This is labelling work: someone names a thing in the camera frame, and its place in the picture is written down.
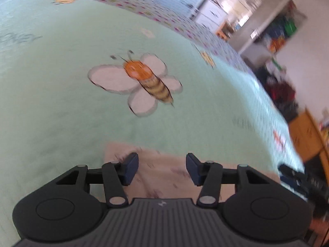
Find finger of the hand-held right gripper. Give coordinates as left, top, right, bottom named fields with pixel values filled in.
left=279, top=163, right=309, bottom=201

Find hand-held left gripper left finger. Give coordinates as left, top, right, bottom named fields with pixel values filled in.
left=56, top=153, right=139, bottom=208

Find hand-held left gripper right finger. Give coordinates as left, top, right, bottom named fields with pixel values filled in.
left=186, top=153, right=271, bottom=208

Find beige printed pants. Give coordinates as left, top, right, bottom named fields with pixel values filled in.
left=104, top=143, right=281, bottom=202

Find red clothes pile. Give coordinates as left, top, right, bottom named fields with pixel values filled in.
left=266, top=81, right=299, bottom=108

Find wooden dresser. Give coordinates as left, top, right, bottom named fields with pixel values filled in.
left=288, top=108, right=329, bottom=163

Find green bee-print quilted bedspread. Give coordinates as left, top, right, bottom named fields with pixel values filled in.
left=0, top=0, right=306, bottom=247

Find black chair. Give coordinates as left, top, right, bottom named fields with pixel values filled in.
left=257, top=67, right=300, bottom=122

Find green bag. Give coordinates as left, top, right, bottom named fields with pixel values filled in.
left=283, top=21, right=298, bottom=35

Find white drawer unit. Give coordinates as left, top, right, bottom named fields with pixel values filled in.
left=194, top=0, right=228, bottom=33

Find white room door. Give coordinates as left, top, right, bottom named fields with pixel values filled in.
left=239, top=0, right=291, bottom=55

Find purple heart-print bed sheet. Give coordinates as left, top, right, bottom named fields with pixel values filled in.
left=26, top=0, right=257, bottom=76

